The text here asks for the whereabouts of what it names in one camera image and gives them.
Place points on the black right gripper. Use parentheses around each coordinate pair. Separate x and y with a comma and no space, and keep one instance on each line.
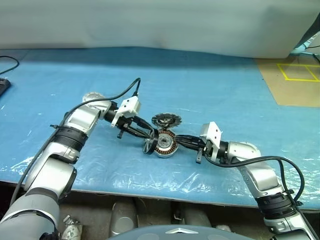
(205,147)

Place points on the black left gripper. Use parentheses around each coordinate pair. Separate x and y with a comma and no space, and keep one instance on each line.
(125,123)

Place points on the silver spoked motor rotor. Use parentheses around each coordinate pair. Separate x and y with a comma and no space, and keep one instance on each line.
(147,147)

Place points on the motor housing with copper windings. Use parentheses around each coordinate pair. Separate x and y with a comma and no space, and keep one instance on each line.
(170,150)

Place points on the finned motor cover with circuit board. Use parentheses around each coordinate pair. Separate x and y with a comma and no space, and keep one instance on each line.
(166,120)

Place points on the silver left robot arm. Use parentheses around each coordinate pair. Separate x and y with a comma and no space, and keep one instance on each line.
(80,117)

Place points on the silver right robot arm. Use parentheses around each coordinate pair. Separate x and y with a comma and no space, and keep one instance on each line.
(262,175)

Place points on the grey rounded cylinder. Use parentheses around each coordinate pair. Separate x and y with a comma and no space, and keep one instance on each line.
(123,217)
(196,218)

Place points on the grey robot torso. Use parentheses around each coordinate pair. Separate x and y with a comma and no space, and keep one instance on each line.
(180,233)

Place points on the white backdrop sheet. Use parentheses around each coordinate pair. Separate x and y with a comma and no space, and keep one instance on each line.
(150,25)

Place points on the brown cardboard sheet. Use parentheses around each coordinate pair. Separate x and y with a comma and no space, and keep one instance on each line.
(295,95)

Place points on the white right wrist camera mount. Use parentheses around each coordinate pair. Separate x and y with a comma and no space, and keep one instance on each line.
(213,132)

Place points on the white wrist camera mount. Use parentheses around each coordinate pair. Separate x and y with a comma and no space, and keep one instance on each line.
(128,106)
(213,132)

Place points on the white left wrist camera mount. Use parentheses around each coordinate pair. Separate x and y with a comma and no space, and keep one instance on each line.
(128,106)

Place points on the silver metal bracket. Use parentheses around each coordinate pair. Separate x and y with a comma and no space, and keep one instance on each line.
(72,228)

